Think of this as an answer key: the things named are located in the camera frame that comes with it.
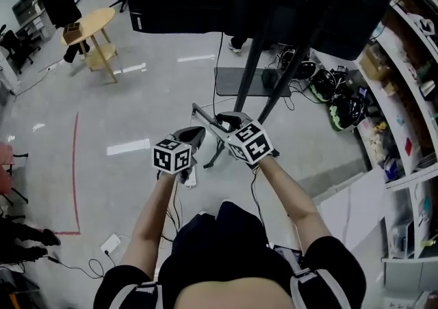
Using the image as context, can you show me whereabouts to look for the black metal chair frame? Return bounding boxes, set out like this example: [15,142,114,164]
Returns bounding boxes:
[0,152,30,206]

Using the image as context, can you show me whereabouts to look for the black adapter cable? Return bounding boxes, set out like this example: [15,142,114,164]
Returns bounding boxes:
[166,180,184,233]

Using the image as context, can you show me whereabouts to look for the black screen device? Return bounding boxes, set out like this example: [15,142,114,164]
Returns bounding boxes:
[272,244,305,269]

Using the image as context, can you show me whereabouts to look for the white black cloth item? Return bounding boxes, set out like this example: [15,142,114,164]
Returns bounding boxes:
[407,12,435,35]

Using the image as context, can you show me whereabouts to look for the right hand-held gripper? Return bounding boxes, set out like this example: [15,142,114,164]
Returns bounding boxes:
[208,111,280,165]

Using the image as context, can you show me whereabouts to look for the small white power strip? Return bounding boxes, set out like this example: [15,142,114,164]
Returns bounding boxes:
[100,233,126,256]

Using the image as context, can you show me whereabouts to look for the grey shelf cabinet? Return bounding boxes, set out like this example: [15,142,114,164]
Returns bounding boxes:
[12,0,55,40]

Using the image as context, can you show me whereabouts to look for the round wooden table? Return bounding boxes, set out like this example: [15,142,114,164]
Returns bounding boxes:
[60,7,119,83]

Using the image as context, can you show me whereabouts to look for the black white helmet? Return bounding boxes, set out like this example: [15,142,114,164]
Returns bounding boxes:
[294,60,318,80]

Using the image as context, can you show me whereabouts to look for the brown wooden organiser box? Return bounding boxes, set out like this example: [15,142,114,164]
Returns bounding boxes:
[62,21,84,45]

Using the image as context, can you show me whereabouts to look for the red floor tape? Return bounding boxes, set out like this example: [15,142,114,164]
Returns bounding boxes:
[54,111,81,236]

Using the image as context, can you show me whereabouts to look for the person's chest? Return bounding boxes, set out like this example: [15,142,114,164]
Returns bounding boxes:
[174,278,295,309]

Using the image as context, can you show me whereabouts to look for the person's black trousers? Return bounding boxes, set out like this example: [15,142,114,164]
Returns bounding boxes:
[157,200,309,288]

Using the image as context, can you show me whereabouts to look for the person's left forearm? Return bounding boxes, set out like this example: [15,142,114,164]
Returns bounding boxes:
[118,172,181,284]

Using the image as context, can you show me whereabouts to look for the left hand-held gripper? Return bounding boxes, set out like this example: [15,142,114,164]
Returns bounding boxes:
[153,126,206,184]

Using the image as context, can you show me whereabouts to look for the clear plastic container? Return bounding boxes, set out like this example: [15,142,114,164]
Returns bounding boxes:
[389,220,417,257]

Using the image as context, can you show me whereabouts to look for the brown cardboard box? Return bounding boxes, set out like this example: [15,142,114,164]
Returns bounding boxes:
[357,44,391,82]

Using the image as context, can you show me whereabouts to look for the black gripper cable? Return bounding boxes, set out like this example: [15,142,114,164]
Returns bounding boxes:
[250,166,267,228]

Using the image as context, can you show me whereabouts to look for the dark grey stand shelf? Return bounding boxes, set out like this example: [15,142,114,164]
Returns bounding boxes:
[214,66,292,97]

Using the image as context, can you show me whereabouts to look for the person's right forearm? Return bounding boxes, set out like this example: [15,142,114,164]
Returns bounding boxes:
[256,157,331,254]

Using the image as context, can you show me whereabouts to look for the grey shoulder strap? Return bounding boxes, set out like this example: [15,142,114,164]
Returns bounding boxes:
[109,282,164,309]
[289,268,343,309]

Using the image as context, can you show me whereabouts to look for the white shelving unit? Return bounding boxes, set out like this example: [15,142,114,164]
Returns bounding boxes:
[354,0,438,297]

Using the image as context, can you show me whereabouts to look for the black wheeled TV stand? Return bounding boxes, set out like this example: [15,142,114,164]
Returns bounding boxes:
[190,6,314,170]

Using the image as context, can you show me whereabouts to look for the long white power strip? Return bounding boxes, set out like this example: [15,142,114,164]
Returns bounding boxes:
[184,167,198,189]

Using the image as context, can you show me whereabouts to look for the person's black shirt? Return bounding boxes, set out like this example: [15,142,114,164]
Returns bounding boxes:
[94,235,367,309]

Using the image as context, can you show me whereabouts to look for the small black box device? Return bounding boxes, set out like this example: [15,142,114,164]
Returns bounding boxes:
[261,68,282,89]

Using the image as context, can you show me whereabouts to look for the black looped floor cable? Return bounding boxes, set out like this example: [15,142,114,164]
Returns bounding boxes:
[46,249,116,280]

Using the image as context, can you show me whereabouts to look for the black green helmet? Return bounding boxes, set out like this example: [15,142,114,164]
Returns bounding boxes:
[309,68,338,103]
[328,95,365,133]

